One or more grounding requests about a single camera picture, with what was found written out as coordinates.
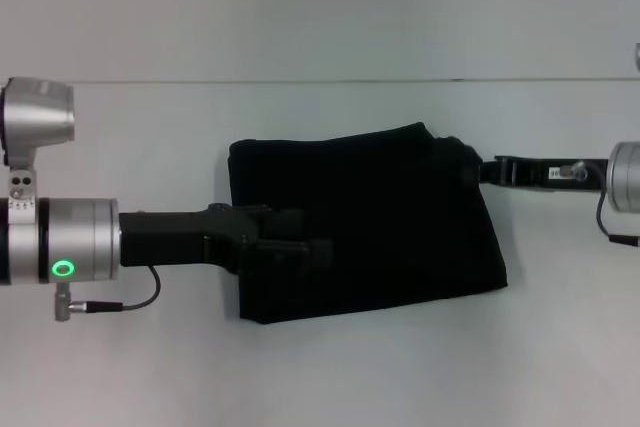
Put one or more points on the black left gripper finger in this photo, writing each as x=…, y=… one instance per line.
x=300, y=254
x=285, y=224

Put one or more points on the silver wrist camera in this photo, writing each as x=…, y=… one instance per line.
x=638, y=57
x=35, y=117

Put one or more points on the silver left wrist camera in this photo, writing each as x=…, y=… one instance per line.
x=35, y=117

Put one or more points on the black t-shirt with white print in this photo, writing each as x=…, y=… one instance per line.
x=390, y=227

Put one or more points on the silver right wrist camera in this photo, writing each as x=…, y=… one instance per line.
x=638, y=57

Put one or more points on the silver left camera mount bracket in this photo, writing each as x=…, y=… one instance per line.
x=22, y=192

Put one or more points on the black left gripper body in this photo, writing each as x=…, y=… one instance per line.
x=190, y=237

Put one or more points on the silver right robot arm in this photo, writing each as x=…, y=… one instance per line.
x=625, y=177

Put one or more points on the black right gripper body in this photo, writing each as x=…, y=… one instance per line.
x=565, y=174

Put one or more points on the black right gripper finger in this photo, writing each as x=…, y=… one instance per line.
x=495, y=171

